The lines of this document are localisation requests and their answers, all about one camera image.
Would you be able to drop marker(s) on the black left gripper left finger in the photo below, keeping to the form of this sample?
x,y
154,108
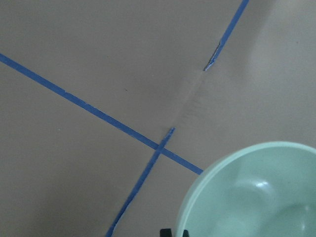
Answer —
x,y
165,233

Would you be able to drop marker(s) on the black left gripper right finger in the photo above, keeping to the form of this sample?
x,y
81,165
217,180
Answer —
x,y
186,233

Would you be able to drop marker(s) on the green bowl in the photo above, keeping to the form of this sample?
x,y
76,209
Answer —
x,y
265,190

